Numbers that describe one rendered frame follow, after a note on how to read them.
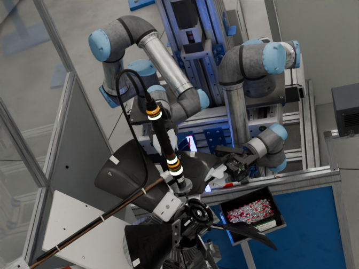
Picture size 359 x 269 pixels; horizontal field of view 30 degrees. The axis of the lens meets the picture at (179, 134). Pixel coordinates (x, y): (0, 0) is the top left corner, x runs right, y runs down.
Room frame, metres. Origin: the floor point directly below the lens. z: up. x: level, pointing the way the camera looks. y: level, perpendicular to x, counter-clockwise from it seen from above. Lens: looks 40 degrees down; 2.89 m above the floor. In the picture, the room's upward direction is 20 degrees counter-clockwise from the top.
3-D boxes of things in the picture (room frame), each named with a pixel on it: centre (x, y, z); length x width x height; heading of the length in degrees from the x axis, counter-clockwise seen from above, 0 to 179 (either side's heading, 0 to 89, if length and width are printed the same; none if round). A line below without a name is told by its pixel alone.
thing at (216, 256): (1.66, 0.06, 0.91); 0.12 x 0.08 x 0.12; 76
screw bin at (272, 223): (1.84, -0.16, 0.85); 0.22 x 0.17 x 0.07; 90
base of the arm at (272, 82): (2.36, -0.41, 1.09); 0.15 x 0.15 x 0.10
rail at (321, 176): (2.01, -0.13, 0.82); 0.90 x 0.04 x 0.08; 76
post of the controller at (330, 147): (1.91, -0.55, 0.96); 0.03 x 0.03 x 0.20; 76
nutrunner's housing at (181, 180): (1.69, 0.05, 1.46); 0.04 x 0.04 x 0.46
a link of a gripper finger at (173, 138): (1.71, 0.03, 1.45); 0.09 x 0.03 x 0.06; 4
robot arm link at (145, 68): (2.51, 0.07, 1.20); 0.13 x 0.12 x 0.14; 107
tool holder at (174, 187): (1.69, 0.06, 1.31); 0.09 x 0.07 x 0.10; 111
